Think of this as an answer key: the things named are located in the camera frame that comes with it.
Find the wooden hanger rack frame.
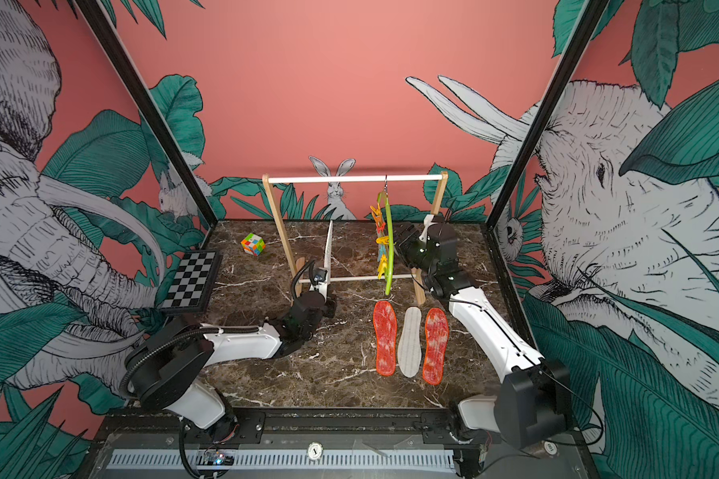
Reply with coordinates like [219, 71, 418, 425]
[262, 172, 449, 307]

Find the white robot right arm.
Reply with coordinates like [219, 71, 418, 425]
[395, 215, 573, 448]

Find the green clip hanger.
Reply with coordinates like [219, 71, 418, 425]
[371, 183, 395, 295]

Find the colourful puzzle cube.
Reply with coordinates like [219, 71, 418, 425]
[241, 233, 266, 257]

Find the white smooth insole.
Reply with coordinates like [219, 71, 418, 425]
[324, 221, 334, 293]

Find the grey textured insole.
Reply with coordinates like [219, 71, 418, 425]
[397, 307, 423, 378]

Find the white perforated rail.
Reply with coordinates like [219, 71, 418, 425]
[105, 449, 455, 472]

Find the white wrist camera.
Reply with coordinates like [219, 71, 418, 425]
[419, 214, 437, 243]
[310, 267, 330, 299]

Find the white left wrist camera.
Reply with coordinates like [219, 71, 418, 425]
[310, 267, 330, 299]

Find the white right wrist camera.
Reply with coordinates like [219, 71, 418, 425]
[419, 214, 437, 243]

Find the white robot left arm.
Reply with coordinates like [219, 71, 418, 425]
[119, 291, 337, 443]

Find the red orange-edged insole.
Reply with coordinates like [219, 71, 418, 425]
[421, 309, 449, 385]
[373, 301, 397, 377]

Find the black white checkerboard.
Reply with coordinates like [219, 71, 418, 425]
[158, 249, 223, 315]

